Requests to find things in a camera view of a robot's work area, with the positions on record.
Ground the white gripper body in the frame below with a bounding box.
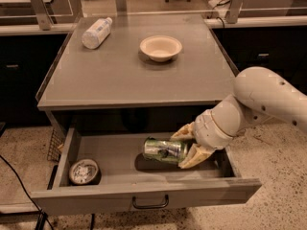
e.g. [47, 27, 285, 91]
[193, 109, 233, 150]

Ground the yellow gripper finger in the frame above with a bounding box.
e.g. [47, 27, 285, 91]
[171, 123, 195, 141]
[178, 144, 215, 169]

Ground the green soda can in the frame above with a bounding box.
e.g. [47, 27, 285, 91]
[143, 137, 188, 164]

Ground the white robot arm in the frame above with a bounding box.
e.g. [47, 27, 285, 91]
[171, 67, 307, 169]

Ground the open grey top drawer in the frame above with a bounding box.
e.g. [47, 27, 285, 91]
[31, 127, 261, 215]

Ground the round tin in drawer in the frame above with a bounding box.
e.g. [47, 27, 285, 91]
[69, 159, 102, 186]

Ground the grey cabinet table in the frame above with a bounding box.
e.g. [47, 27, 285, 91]
[38, 14, 235, 139]

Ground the white bowl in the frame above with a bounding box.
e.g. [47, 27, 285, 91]
[139, 35, 182, 62]

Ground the white plastic bottle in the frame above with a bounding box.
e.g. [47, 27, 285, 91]
[82, 17, 112, 49]

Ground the dark counter with cabinets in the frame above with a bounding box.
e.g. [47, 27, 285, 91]
[1, 24, 306, 123]

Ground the black drawer handle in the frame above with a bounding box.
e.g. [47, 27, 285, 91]
[131, 195, 169, 210]

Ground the black cable on floor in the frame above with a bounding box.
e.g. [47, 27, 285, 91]
[0, 154, 56, 230]

